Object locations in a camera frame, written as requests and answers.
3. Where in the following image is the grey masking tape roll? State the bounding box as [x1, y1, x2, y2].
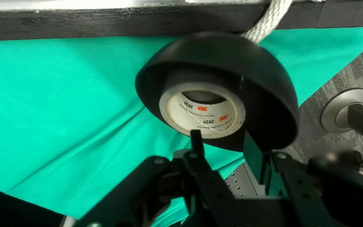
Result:
[157, 80, 247, 142]

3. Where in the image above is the white rope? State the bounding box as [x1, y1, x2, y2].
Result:
[240, 0, 294, 45]

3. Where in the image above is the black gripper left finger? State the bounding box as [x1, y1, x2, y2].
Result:
[73, 129, 254, 227]

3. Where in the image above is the long black bar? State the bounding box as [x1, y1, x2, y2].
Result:
[0, 0, 363, 43]

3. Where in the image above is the black bowl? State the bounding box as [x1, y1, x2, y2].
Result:
[133, 31, 299, 154]

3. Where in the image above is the grey round table foot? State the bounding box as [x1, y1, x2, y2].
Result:
[318, 88, 363, 135]

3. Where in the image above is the green table cloth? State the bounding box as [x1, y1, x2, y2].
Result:
[0, 26, 363, 227]

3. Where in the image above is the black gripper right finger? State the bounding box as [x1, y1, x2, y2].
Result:
[241, 130, 363, 227]

